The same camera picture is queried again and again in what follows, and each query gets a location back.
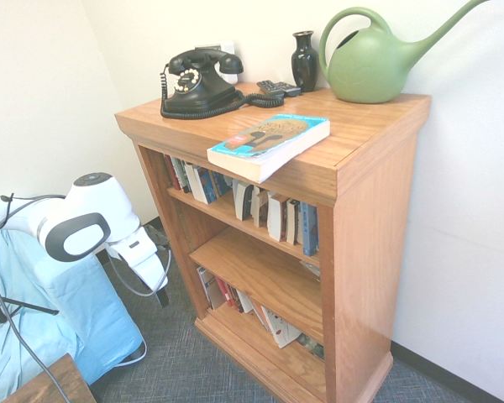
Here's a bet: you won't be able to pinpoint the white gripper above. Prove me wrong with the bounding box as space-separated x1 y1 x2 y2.
108 228 171 310

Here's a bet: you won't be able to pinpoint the teal orange paperback book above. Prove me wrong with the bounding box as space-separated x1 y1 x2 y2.
206 113 332 185

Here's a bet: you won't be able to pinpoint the red black spine book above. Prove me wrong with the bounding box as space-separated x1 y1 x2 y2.
226 284 245 314

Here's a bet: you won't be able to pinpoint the plain white book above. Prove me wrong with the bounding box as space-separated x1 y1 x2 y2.
234 289 255 315

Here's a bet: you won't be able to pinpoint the light blue cloth cover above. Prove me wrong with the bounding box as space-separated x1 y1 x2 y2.
0 228 146 403

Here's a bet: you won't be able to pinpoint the orange cover leaning book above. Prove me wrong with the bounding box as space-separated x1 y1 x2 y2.
249 298 274 332

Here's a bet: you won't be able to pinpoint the white page edge book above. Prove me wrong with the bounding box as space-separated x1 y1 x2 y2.
183 162 202 202

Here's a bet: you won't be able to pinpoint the white red patterned book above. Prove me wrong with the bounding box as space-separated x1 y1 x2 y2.
260 305 303 349

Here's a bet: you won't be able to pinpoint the grey page edge book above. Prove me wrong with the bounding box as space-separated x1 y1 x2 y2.
232 178 249 222

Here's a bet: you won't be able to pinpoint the dark spine paperback book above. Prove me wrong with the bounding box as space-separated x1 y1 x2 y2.
171 157 190 193

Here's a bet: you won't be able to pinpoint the dark red spine book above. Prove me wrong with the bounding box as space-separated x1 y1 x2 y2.
163 154 181 190

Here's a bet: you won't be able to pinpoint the blue cover paperback book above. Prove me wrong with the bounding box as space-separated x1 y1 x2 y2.
209 170 234 198

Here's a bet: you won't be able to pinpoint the black tripod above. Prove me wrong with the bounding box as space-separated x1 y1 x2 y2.
0 291 60 332

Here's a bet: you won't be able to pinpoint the dark wooden table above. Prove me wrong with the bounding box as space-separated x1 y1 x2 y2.
0 352 97 403

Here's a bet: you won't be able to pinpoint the black white cover book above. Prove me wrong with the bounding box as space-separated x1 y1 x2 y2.
285 198 302 247

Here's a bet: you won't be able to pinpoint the loose printed cards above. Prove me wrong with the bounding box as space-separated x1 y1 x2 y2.
298 259 322 283

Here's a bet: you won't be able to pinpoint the dark green flat book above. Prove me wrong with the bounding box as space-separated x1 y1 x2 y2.
296 332 326 362

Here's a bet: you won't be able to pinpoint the bright blue book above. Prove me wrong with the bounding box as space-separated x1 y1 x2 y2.
297 201 320 258

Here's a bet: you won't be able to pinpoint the black rotary telephone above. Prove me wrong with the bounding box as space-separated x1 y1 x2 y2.
165 48 245 111
159 62 286 121

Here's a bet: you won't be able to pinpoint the wooden bookshelf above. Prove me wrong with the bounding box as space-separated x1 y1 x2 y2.
114 81 433 403

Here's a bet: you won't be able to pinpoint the black glossy vase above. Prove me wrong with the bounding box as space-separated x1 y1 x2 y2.
291 30 319 93

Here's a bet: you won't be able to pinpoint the green plastic watering can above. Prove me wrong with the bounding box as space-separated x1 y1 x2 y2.
318 0 495 105

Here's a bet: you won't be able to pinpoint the white power cord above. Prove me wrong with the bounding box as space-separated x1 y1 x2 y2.
108 338 148 367

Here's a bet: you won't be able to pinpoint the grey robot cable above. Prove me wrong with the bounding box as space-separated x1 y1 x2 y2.
0 192 173 403

